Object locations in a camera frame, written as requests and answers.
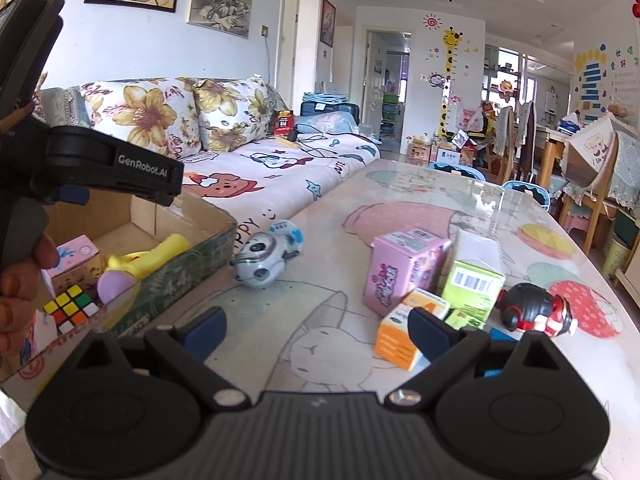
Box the black suitcase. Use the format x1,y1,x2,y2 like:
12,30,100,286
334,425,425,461
299,101,361,134

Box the green box with barcode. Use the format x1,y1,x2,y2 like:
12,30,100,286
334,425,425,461
439,229,506,331

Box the black red toy figure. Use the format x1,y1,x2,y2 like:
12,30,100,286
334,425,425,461
497,282,581,337

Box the small red framed picture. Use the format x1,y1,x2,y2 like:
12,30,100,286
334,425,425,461
319,0,337,49

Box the green trash can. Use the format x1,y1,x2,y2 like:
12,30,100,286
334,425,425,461
601,236,632,282

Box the person's left hand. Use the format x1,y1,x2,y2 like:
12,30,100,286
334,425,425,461
0,234,61,357

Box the framed portrait drawing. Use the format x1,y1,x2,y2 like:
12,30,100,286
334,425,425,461
187,0,255,40

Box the pink plastic stool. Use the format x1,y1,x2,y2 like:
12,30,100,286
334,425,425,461
556,214,594,234

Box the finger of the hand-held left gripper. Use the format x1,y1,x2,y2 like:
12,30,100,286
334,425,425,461
60,185,93,207

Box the pink toy appliance box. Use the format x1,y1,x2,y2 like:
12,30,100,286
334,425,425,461
367,227,454,319

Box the cardboard box green sides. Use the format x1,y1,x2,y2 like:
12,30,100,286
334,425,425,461
0,192,239,397

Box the black charger cable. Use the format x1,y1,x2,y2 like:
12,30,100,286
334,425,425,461
294,126,342,159

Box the small orange white box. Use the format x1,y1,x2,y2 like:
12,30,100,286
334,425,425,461
374,288,451,371

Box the colourful puzzle cube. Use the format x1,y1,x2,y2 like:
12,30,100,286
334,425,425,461
42,284,101,336

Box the wooden chair with lace cover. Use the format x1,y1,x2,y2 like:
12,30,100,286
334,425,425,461
556,114,640,257

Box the floral pillow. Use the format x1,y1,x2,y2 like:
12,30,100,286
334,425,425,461
192,75,274,154
81,79,202,162

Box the pale pink cardboard box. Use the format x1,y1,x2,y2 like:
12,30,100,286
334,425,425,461
47,234,106,294

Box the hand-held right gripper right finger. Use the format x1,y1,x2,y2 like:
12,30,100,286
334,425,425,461
384,305,567,412

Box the wooden dining table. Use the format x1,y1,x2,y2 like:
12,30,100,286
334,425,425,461
534,125,576,196

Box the small blue toy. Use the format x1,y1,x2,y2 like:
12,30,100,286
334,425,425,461
481,327,522,379

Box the giraffe height wall sticker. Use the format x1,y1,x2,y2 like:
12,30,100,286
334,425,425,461
434,26,464,139

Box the yellow toy with purple ball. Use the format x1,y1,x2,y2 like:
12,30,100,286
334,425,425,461
97,233,194,306

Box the white blue panda robot toy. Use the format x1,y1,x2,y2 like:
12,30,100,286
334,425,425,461
232,219,305,289

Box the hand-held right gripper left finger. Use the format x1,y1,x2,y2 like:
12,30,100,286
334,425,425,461
71,306,252,414

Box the red snack packet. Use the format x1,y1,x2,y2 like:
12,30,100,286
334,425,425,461
272,109,296,136

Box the folded blue cloth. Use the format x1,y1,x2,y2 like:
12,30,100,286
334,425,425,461
302,92,349,106

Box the grey lace sofa cover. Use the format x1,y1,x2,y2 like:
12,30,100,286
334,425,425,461
39,84,97,129

